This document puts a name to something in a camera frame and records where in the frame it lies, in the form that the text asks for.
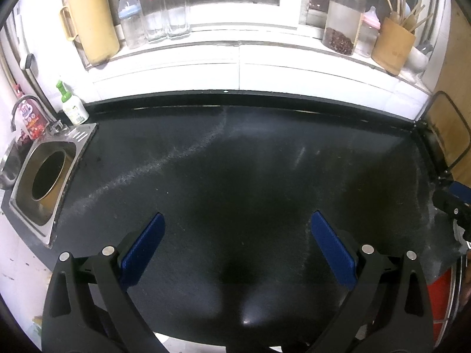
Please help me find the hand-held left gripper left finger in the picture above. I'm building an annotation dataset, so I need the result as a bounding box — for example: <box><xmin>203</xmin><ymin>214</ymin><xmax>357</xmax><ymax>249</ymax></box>
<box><xmin>41</xmin><ymin>212</ymin><xmax>166</xmax><ymax>353</ymax></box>

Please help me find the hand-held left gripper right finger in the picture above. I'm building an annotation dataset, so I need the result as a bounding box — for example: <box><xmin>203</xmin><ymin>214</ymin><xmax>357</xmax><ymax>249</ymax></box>
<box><xmin>311</xmin><ymin>211</ymin><xmax>434</xmax><ymax>353</ymax></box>

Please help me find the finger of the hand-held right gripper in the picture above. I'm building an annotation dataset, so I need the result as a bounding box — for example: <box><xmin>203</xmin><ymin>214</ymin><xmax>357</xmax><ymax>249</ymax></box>
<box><xmin>432</xmin><ymin>180</ymin><xmax>471</xmax><ymax>244</ymax></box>

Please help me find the black metal rack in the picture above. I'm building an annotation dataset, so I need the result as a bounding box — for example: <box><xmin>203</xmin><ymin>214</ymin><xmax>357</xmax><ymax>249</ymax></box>
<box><xmin>415</xmin><ymin>90</ymin><xmax>471</xmax><ymax>185</ymax></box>

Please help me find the wooden cutting board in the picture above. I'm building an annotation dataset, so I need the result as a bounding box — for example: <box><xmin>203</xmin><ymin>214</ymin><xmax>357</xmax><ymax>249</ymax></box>
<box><xmin>426</xmin><ymin>0</ymin><xmax>471</xmax><ymax>189</ymax></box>

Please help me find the steel sink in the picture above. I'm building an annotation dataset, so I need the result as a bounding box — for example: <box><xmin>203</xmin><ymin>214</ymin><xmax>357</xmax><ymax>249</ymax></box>
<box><xmin>0</xmin><ymin>122</ymin><xmax>99</xmax><ymax>245</ymax></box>

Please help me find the white green dish soap bottle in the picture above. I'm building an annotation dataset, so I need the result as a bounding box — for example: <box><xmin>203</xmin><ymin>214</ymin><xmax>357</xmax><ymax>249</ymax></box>
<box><xmin>55</xmin><ymin>80</ymin><xmax>90</xmax><ymax>125</ymax></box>

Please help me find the bamboo utensil holder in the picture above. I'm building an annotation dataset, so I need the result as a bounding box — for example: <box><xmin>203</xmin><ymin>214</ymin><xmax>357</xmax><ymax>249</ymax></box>
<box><xmin>371</xmin><ymin>15</ymin><xmax>427</xmax><ymax>76</ymax></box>

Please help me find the red printed packet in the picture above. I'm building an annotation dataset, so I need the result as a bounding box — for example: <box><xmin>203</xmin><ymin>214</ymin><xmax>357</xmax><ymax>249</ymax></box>
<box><xmin>16</xmin><ymin>98</ymin><xmax>51</xmax><ymax>141</ymax></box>

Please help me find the pink capped baby bottle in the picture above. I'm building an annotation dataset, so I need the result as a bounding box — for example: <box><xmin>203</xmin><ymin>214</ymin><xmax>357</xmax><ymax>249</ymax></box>
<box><xmin>355</xmin><ymin>6</ymin><xmax>382</xmax><ymax>59</ymax></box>

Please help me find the metal faucet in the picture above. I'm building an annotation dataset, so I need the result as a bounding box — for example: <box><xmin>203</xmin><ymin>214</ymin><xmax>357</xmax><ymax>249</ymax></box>
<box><xmin>11</xmin><ymin>95</ymin><xmax>70</xmax><ymax>137</ymax></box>

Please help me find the bundle of wooden utensils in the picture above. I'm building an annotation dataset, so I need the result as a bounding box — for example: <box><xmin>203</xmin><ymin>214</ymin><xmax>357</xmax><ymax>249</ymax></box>
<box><xmin>375</xmin><ymin>0</ymin><xmax>435</xmax><ymax>33</ymax></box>

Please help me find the glass jar with red peppers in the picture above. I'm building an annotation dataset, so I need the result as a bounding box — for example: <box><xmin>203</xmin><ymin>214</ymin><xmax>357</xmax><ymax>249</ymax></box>
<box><xmin>323</xmin><ymin>0</ymin><xmax>367</xmax><ymax>57</ymax></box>

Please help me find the blue capped baby bottle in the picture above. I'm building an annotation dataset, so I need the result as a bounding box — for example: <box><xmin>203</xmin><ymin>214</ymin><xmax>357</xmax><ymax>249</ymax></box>
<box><xmin>117</xmin><ymin>0</ymin><xmax>146</xmax><ymax>50</ymax></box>

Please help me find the yellow plastic pitcher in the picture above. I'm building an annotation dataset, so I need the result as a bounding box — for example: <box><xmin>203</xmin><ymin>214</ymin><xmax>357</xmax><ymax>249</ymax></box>
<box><xmin>58</xmin><ymin>0</ymin><xmax>121</xmax><ymax>69</ymax></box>

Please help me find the clear drinking glass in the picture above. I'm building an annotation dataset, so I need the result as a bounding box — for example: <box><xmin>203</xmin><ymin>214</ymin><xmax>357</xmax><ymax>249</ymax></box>
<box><xmin>137</xmin><ymin>0</ymin><xmax>168</xmax><ymax>44</ymax></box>
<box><xmin>162</xmin><ymin>0</ymin><xmax>191</xmax><ymax>40</ymax></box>

